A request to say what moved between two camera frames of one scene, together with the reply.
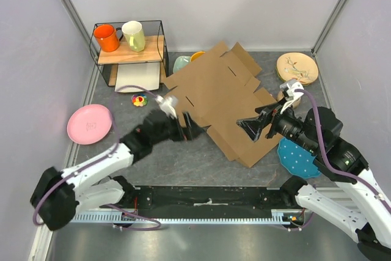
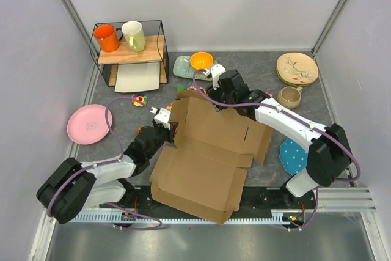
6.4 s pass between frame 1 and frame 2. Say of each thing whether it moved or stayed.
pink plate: stayed
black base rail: stayed
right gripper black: moved
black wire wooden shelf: stayed
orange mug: stayed
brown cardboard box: moved
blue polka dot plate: stayed
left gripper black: moved
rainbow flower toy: stayed
